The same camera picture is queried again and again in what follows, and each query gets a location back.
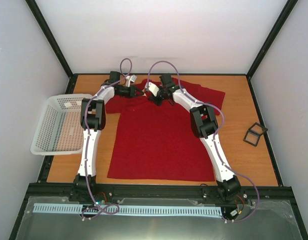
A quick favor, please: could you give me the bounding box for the red t-shirt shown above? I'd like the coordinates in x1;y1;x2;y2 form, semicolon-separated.
105;95;215;182

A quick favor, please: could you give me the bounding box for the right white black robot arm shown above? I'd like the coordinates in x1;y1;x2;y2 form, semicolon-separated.
145;74;241;203

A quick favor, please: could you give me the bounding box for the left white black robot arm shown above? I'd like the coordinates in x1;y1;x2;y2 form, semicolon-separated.
74;71;143;202

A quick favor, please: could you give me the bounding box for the black clear brooch box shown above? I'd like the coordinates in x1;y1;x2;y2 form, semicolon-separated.
243;123;268;146

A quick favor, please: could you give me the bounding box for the white perforated plastic basket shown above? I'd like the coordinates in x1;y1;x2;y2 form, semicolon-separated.
31;93;92;156

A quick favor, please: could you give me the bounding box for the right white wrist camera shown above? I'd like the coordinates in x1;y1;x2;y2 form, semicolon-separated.
145;82;160;96

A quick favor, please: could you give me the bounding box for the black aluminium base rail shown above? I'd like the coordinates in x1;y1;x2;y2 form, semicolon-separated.
25;183;294;205

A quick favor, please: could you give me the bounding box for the light blue cable duct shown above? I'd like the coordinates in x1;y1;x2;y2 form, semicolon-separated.
32;203;221;218

